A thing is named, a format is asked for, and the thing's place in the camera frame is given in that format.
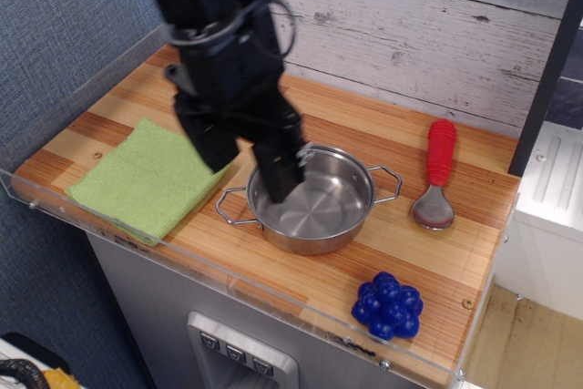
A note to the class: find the silver dispenser button panel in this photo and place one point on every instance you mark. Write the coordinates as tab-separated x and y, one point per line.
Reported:
241	355

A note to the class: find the dark right upright post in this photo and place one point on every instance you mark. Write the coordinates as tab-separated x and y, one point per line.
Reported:
557	58

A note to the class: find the white side cabinet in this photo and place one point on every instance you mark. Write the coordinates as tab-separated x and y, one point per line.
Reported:
541	255

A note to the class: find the yellow object bottom left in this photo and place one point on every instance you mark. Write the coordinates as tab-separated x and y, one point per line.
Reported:
59	379

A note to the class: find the grey toy fridge cabinet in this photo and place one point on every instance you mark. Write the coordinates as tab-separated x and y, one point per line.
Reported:
295	304

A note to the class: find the red handled metal spoon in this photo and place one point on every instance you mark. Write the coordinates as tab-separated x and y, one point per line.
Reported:
432	210

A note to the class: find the green cloth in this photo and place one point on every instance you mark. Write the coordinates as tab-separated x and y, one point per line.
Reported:
147	184

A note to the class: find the clear acrylic guard rail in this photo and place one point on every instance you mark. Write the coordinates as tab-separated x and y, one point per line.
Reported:
72	286

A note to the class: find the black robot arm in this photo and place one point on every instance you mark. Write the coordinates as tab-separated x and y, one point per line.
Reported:
195	17

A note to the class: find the stainless steel pot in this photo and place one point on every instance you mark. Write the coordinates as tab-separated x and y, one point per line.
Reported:
325	212

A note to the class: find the blue toy grapes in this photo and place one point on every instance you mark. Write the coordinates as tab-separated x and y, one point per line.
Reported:
388	308

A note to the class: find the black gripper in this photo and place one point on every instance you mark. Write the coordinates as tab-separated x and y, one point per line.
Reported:
227	82

